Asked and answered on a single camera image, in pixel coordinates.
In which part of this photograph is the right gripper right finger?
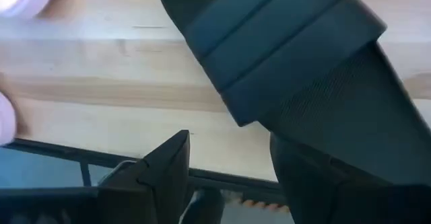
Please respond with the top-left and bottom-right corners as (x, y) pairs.
(269, 132), (431, 224)

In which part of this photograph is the orange segmented strip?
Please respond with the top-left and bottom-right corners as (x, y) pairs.
(240, 198), (291, 214)

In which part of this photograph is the black table frame rail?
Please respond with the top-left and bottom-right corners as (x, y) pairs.
(0, 137), (289, 207)

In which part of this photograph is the black foam slide sandal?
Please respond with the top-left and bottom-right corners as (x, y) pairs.
(156, 0), (431, 188)

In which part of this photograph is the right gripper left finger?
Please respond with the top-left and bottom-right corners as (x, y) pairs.
(97, 129), (195, 224)

